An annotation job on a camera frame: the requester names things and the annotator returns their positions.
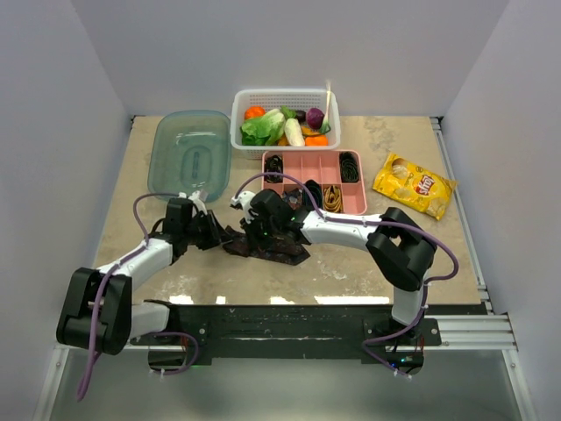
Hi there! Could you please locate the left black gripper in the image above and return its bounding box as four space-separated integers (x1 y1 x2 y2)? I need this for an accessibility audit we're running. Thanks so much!
183 210 232 251

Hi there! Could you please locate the dark patterned necktie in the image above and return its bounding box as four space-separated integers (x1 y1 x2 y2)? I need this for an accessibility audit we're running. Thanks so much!
222 225 310 266

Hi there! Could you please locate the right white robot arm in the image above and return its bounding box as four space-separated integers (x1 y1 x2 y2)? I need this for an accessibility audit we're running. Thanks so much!
231 189 437 345

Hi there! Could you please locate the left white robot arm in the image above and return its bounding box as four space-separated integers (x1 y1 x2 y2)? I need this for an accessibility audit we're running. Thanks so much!
56 190 222 355

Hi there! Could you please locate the rolled floral tie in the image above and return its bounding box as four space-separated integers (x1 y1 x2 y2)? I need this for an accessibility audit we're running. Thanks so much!
282 189 303 210

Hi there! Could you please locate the rolled dark blue tie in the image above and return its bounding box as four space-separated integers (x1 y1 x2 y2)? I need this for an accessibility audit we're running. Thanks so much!
302 180 323 211

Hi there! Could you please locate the rolled black tie left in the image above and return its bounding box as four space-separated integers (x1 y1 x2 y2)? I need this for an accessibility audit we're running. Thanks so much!
264 154 284 183

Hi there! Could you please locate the rolled black tie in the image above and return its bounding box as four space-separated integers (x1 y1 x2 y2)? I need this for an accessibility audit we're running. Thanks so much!
264 154 284 183
339 152 359 183

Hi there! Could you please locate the rolled yellow tie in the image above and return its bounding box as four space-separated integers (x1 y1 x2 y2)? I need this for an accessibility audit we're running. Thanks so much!
323 185 344 213

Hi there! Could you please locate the teal transparent container lid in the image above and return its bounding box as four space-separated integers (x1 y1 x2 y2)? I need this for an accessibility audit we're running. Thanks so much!
147 111 232 202

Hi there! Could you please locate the pink divided organizer tray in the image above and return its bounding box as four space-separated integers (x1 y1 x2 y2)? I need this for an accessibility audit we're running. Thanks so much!
262 150 367 215

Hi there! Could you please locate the green lettuce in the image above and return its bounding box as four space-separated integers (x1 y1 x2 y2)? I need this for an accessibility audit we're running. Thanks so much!
240 109 286 146

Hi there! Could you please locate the white daikon radish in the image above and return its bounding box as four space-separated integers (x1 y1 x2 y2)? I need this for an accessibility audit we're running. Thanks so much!
284 118 305 147

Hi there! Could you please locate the rolled black tie right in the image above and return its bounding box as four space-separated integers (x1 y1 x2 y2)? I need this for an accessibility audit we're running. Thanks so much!
339 152 359 183

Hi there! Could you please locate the orange pumpkin toy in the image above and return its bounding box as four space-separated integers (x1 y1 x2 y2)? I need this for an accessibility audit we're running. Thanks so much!
244 106 266 120

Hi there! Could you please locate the green onion stalk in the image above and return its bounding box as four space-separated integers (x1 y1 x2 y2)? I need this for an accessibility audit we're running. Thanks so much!
319 80 332 134

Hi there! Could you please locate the dark eggplant toy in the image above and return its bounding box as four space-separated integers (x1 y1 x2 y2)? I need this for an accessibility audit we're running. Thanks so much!
295 110 306 123

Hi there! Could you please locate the purple onion toy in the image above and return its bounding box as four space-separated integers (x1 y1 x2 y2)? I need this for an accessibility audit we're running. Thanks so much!
306 107 324 131

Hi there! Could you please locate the white plastic basket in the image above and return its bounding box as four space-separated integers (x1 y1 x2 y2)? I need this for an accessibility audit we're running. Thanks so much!
230 88 341 159

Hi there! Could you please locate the yellow chips bag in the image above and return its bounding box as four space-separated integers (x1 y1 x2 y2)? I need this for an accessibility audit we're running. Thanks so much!
373 153 457 221

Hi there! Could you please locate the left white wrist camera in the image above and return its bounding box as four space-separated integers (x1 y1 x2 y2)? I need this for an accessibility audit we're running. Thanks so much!
178 189 208 217

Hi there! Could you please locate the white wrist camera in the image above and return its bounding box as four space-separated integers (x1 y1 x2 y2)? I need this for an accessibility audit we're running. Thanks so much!
230 190 255 224
178 189 208 217

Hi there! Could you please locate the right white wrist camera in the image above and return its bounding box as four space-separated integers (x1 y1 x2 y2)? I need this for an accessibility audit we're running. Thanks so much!
230 190 255 224

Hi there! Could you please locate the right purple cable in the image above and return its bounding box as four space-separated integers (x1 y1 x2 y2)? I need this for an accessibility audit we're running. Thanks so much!
234 171 460 347

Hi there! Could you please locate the purple cable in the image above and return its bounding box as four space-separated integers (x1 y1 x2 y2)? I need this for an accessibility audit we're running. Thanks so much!
76 192 185 403
234 171 460 347

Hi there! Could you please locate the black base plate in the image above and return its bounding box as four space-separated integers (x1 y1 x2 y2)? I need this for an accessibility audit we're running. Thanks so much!
131 304 442 367

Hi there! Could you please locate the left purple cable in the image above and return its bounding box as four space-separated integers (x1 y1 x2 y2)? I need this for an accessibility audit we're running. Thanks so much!
76 192 185 403

